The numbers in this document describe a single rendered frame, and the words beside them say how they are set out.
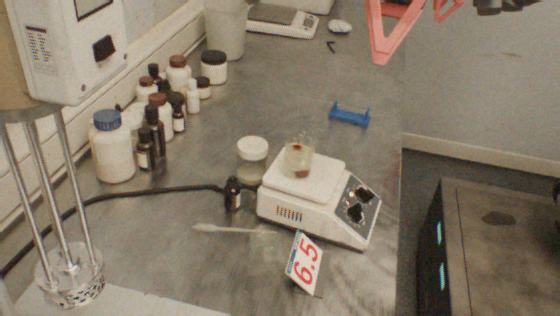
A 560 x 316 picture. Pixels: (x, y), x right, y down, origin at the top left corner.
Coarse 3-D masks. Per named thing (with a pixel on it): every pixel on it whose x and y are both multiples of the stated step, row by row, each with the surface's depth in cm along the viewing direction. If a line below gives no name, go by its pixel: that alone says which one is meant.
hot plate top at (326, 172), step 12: (324, 156) 83; (276, 168) 79; (312, 168) 80; (324, 168) 80; (336, 168) 81; (264, 180) 76; (276, 180) 76; (288, 180) 77; (300, 180) 77; (312, 180) 77; (324, 180) 77; (336, 180) 78; (288, 192) 75; (300, 192) 74; (312, 192) 75; (324, 192) 75
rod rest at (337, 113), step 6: (336, 108) 113; (330, 114) 112; (336, 114) 111; (342, 114) 112; (348, 114) 112; (354, 114) 112; (360, 114) 112; (366, 114) 109; (348, 120) 111; (354, 120) 110; (360, 120) 110; (366, 120) 110
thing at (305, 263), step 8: (304, 240) 74; (304, 248) 73; (312, 248) 74; (296, 256) 70; (304, 256) 72; (312, 256) 73; (296, 264) 69; (304, 264) 71; (312, 264) 72; (296, 272) 68; (304, 272) 70; (312, 272) 71; (304, 280) 69; (312, 280) 70
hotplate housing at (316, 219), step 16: (256, 192) 82; (272, 192) 77; (336, 192) 78; (256, 208) 80; (272, 208) 78; (288, 208) 76; (304, 208) 75; (320, 208) 74; (288, 224) 78; (304, 224) 77; (320, 224) 76; (336, 224) 74; (336, 240) 76; (352, 240) 75; (368, 240) 76
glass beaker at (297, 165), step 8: (296, 128) 76; (304, 128) 76; (288, 136) 76; (296, 136) 77; (304, 136) 77; (312, 136) 76; (288, 144) 73; (304, 144) 78; (312, 144) 76; (288, 152) 74; (296, 152) 73; (304, 152) 73; (312, 152) 74; (288, 160) 75; (296, 160) 74; (304, 160) 74; (312, 160) 75; (288, 168) 76; (296, 168) 75; (304, 168) 75; (288, 176) 77; (296, 176) 76; (304, 176) 76
